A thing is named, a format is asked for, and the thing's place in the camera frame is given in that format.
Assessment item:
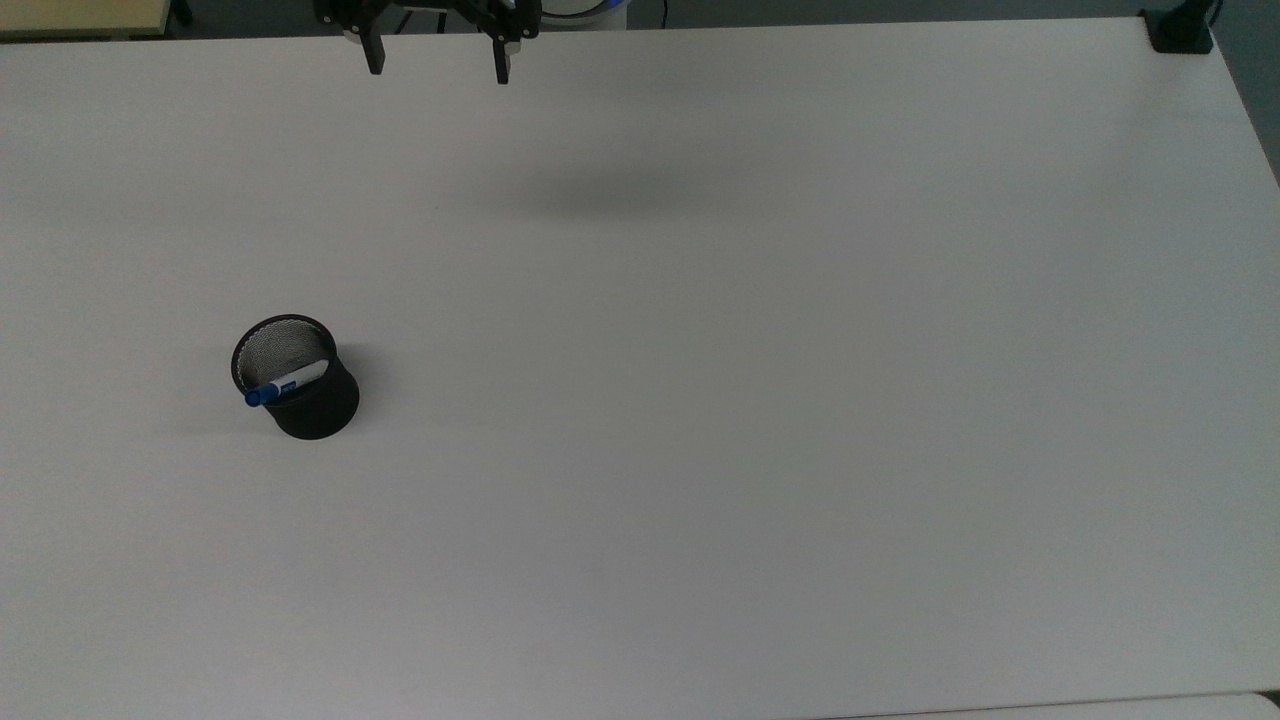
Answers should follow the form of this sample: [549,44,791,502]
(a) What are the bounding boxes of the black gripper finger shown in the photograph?
[455,0,543,86]
[314,0,388,77]

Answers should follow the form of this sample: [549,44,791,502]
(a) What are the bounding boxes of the white marker with blue cap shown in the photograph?
[244,362,330,409]

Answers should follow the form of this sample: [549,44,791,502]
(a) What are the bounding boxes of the light wooden table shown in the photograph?
[0,0,173,41]

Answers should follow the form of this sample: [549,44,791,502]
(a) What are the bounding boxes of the black mesh pen cup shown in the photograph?
[230,314,361,441]

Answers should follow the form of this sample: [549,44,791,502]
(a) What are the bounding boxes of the black table clamp mount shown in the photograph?
[1141,0,1223,55]

